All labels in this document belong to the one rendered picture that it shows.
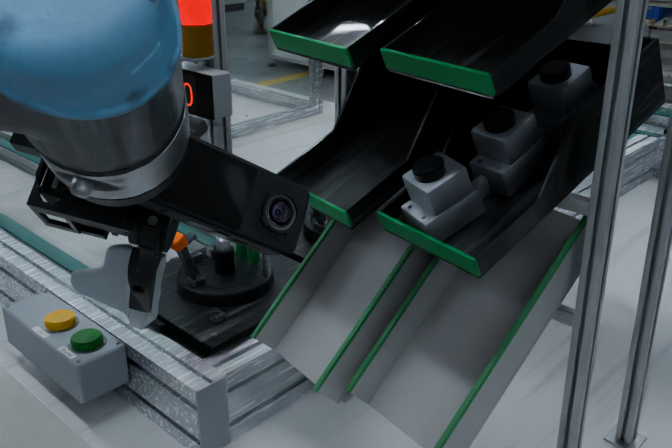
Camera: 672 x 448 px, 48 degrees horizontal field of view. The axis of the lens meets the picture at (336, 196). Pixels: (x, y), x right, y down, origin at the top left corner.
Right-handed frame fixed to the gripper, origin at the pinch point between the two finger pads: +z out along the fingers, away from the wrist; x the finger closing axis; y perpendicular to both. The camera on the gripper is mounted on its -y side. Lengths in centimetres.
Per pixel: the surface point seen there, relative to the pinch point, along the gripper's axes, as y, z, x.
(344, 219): -13.4, 13.7, -8.6
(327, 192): -11.5, 19.2, -12.6
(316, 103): -9, 156, -84
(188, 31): 14, 48, -41
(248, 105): 12, 170, -83
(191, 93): 11, 54, -34
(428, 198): -19.6, 5.0, -10.0
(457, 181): -21.8, 4.8, -12.2
